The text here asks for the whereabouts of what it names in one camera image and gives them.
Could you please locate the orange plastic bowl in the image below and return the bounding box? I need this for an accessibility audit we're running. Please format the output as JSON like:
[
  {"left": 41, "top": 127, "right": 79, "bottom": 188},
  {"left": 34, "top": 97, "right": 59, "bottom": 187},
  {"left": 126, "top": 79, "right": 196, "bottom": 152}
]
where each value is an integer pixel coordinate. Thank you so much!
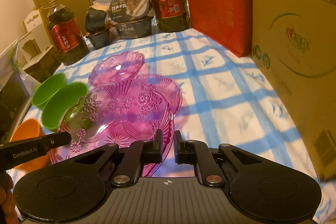
[{"left": 10, "top": 118, "right": 50, "bottom": 173}]

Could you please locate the pink glass plate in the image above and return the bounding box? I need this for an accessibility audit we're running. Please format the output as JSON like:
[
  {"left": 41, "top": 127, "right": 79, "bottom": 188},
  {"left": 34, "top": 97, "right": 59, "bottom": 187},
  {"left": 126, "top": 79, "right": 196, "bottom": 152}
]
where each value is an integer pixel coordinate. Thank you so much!
[
  {"left": 88, "top": 51, "right": 145, "bottom": 86},
  {"left": 137, "top": 74, "right": 183, "bottom": 115},
  {"left": 50, "top": 79, "right": 174, "bottom": 164}
]

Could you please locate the green plastic bowl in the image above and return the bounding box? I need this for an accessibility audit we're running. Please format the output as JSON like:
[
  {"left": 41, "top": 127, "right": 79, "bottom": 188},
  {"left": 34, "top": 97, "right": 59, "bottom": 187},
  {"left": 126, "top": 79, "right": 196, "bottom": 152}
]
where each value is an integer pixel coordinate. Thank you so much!
[
  {"left": 32, "top": 73, "right": 67, "bottom": 110},
  {"left": 41, "top": 82, "right": 88, "bottom": 130}
]

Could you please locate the person's left hand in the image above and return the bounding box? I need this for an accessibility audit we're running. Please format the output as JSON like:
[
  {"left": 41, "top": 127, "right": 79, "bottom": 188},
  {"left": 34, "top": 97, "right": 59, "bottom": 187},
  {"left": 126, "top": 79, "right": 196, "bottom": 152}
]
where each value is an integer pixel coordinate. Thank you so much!
[{"left": 1, "top": 173, "right": 19, "bottom": 224}]

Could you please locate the blue checked tablecloth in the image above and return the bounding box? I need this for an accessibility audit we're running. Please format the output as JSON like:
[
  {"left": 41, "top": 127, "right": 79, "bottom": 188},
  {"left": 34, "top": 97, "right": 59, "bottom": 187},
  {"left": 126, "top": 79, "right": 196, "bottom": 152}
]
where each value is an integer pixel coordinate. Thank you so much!
[{"left": 7, "top": 28, "right": 336, "bottom": 222}]

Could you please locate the chair with patterned cover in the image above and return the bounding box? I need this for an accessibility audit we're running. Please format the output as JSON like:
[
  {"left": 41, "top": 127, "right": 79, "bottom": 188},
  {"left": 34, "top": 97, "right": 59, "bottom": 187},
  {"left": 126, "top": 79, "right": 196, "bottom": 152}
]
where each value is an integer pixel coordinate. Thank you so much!
[{"left": 1, "top": 40, "right": 39, "bottom": 144}]

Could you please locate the white wooden chair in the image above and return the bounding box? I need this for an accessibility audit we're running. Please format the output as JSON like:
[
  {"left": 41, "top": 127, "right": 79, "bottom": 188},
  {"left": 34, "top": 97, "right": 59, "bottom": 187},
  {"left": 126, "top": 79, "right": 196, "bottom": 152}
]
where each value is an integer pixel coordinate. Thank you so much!
[{"left": 18, "top": 9, "right": 61, "bottom": 83}]

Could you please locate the small black food tub, lower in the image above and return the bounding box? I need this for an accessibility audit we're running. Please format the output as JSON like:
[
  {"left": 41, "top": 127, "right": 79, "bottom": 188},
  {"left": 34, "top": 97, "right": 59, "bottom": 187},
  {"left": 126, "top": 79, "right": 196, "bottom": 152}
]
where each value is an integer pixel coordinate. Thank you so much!
[{"left": 85, "top": 28, "right": 116, "bottom": 50}]

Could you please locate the small black food tub, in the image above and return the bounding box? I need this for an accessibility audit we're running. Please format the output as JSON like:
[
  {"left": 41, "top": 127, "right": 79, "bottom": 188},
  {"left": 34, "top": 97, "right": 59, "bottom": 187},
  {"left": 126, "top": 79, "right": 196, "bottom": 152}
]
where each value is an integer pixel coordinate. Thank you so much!
[
  {"left": 85, "top": 28, "right": 116, "bottom": 50},
  {"left": 85, "top": 3, "right": 109, "bottom": 33}
]

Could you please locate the black instant rice box, bottom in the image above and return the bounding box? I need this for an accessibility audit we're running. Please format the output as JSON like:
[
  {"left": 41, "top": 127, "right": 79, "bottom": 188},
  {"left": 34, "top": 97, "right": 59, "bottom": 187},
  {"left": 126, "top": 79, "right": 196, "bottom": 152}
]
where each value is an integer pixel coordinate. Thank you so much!
[{"left": 115, "top": 16, "right": 153, "bottom": 39}]

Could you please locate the oil bottle, left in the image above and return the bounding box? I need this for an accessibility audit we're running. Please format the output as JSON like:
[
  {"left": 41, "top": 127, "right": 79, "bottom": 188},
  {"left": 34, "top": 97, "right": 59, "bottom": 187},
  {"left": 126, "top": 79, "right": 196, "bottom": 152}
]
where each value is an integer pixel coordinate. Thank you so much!
[{"left": 47, "top": 0, "right": 89, "bottom": 66}]

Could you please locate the small black food tub, upper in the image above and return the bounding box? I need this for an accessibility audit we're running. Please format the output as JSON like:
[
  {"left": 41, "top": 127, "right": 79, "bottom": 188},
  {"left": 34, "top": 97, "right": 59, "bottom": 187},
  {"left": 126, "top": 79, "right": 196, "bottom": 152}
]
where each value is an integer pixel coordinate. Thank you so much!
[{"left": 85, "top": 3, "right": 109, "bottom": 33}]

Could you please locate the oval instant rice box, top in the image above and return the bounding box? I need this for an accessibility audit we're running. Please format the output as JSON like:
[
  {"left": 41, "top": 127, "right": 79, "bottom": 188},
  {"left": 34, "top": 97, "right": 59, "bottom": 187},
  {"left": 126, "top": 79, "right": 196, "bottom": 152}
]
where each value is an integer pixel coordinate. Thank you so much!
[{"left": 109, "top": 0, "right": 151, "bottom": 23}]

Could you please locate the large cardboard box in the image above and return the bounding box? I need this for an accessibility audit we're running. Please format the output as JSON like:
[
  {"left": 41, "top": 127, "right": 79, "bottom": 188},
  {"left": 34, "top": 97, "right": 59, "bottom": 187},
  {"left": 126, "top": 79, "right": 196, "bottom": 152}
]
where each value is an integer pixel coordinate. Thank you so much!
[{"left": 252, "top": 0, "right": 335, "bottom": 181}]

